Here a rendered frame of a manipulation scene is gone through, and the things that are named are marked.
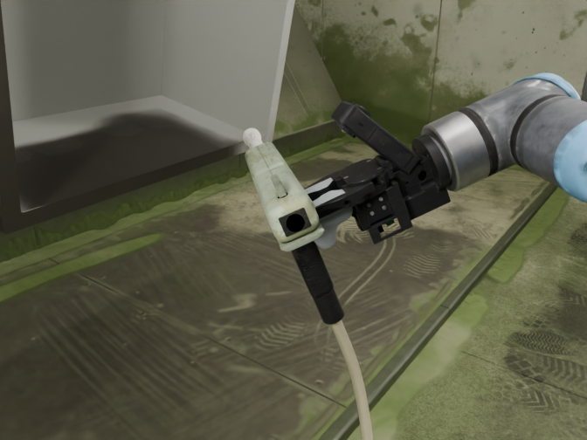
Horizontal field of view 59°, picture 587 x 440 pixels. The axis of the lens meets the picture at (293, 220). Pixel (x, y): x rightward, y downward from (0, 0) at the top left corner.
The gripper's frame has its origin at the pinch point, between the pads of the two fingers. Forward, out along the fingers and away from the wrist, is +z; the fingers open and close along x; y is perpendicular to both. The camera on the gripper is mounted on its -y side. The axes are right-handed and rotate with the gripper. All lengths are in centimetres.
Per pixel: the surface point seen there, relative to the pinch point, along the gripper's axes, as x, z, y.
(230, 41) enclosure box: 61, -6, -19
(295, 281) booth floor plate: 67, 4, 44
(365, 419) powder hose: -3.2, 1.3, 31.0
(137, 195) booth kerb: 122, 42, 17
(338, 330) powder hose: -1.0, -0.4, 17.7
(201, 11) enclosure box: 66, -3, -27
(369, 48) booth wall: 210, -78, 17
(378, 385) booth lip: 24, -3, 50
